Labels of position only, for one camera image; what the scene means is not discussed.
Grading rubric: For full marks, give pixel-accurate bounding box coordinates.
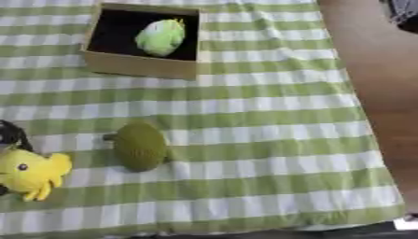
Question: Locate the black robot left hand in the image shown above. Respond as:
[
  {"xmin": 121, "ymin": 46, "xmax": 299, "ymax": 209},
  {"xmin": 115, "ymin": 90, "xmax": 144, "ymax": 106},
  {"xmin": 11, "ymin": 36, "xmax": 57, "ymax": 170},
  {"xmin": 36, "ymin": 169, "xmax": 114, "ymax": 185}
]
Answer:
[{"xmin": 0, "ymin": 119, "xmax": 35, "ymax": 197}]

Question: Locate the yellow soft toy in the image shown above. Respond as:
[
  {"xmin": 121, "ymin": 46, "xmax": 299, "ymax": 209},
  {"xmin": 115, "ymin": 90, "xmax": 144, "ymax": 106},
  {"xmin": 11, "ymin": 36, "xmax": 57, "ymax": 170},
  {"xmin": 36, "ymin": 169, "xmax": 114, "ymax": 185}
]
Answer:
[{"xmin": 0, "ymin": 148, "xmax": 74, "ymax": 203}]

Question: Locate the tan cardboard box black inside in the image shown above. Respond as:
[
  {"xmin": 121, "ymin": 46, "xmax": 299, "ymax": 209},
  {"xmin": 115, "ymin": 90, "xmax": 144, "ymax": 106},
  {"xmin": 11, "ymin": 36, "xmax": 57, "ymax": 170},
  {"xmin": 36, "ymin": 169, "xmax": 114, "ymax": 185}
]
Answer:
[{"xmin": 78, "ymin": 2, "xmax": 202, "ymax": 81}]

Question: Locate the olive green oval toy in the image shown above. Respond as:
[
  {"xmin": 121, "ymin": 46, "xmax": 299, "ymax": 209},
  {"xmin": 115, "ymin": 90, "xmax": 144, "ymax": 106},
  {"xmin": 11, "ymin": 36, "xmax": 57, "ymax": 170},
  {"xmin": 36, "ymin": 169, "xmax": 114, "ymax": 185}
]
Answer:
[{"xmin": 101, "ymin": 120, "xmax": 170, "ymax": 173}]

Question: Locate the light green soft toy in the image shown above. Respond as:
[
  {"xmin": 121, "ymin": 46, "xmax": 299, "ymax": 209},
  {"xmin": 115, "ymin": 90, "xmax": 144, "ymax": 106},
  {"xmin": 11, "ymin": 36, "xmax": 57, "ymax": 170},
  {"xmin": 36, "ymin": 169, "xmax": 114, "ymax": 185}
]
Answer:
[{"xmin": 133, "ymin": 18, "xmax": 188, "ymax": 58}]

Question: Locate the dark grey bag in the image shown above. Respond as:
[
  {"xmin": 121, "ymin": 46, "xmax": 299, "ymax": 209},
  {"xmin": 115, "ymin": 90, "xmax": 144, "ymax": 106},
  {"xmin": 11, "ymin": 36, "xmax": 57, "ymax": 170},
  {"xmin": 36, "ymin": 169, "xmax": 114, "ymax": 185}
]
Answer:
[{"xmin": 379, "ymin": 0, "xmax": 418, "ymax": 35}]

